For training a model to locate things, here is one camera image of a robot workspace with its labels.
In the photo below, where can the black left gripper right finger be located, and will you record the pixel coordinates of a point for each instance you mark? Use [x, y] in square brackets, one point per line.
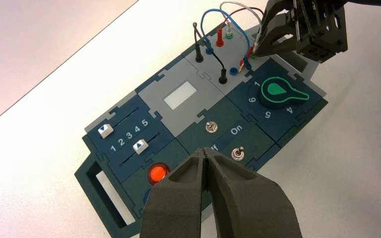
[253, 210]

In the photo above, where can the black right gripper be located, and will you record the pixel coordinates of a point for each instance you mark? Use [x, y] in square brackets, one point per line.
[318, 33]

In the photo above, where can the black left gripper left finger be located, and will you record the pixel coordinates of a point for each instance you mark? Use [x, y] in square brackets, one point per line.
[170, 210]

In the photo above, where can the green banana socket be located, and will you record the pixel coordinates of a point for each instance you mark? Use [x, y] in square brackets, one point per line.
[253, 56]
[229, 37]

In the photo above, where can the orange push button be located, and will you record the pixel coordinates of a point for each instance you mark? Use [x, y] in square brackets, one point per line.
[157, 173]

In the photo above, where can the blue banana socket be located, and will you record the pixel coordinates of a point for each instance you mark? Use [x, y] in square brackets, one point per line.
[233, 71]

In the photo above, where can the green rotary pointer knob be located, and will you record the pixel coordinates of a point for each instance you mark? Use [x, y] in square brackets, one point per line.
[276, 93]

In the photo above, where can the white slider knob up arrow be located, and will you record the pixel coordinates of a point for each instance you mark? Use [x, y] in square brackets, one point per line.
[140, 147]

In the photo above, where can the grey and teal task box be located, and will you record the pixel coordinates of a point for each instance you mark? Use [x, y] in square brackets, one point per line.
[285, 121]

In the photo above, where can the white slider knob down arrow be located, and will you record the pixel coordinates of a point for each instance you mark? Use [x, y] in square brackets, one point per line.
[105, 131]

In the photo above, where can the white rectangular display window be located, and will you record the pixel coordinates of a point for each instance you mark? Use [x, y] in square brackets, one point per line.
[180, 95]

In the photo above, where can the metal toggle switch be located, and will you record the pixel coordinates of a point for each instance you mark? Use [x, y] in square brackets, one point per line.
[211, 127]
[237, 154]

